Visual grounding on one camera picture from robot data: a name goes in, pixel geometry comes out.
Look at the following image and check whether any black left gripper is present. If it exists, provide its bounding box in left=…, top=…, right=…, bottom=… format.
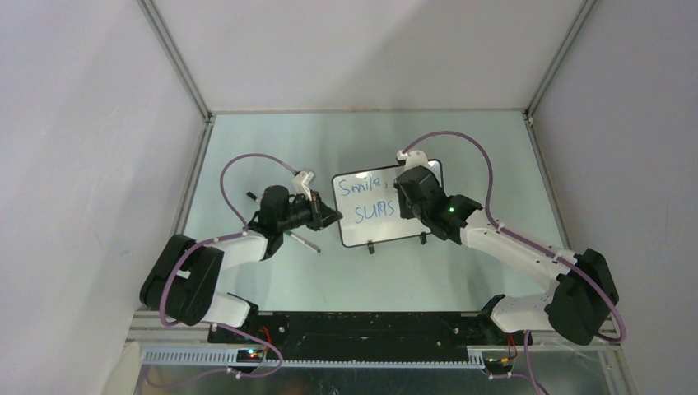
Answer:
left=278, top=189, right=342, bottom=233

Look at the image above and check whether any small black framed whiteboard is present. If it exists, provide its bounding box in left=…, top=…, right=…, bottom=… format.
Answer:
left=332, top=165, right=430, bottom=248

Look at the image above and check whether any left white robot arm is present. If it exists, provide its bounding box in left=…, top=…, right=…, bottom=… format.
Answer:
left=139, top=185, right=342, bottom=343

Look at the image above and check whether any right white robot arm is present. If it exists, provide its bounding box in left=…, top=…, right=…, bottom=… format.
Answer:
left=393, top=166, right=619, bottom=346

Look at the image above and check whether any green capped whiteboard marker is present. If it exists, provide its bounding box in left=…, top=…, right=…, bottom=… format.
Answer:
left=286, top=231, right=321, bottom=253

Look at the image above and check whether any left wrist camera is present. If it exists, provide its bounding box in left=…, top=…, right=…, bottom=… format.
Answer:
left=292, top=169, right=315, bottom=200

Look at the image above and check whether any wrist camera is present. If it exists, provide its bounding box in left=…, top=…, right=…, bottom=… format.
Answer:
left=396, top=150, right=429, bottom=171
left=292, top=169, right=315, bottom=200

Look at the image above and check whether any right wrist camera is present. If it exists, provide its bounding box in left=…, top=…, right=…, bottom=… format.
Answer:
left=396, top=150, right=429, bottom=171

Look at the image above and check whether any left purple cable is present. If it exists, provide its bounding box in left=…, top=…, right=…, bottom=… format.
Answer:
left=159, top=153, right=298, bottom=380

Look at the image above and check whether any purple cable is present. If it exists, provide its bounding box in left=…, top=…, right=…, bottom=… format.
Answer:
left=402, top=130, right=628, bottom=395
left=159, top=153, right=298, bottom=380

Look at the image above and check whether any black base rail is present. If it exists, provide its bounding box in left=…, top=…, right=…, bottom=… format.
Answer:
left=209, top=310, right=533, bottom=364

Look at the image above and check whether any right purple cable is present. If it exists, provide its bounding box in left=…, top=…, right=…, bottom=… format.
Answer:
left=402, top=130, right=628, bottom=395

